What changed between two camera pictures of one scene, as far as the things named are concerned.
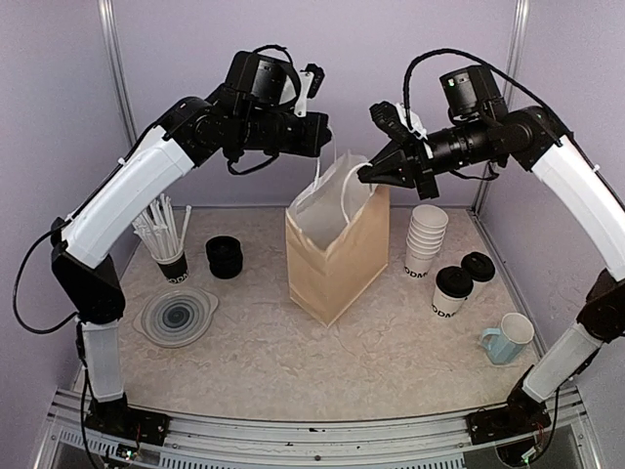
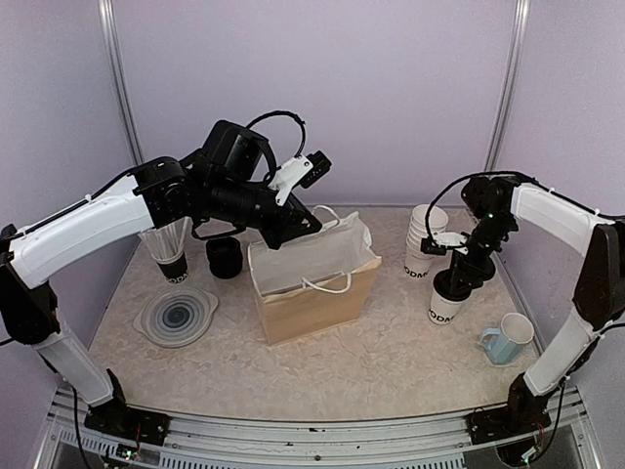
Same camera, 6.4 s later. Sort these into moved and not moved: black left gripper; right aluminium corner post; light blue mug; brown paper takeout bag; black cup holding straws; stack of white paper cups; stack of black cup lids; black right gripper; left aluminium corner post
Moved: black right gripper; brown paper takeout bag; black left gripper
Not moved: black cup holding straws; light blue mug; left aluminium corner post; stack of white paper cups; stack of black cup lids; right aluminium corner post
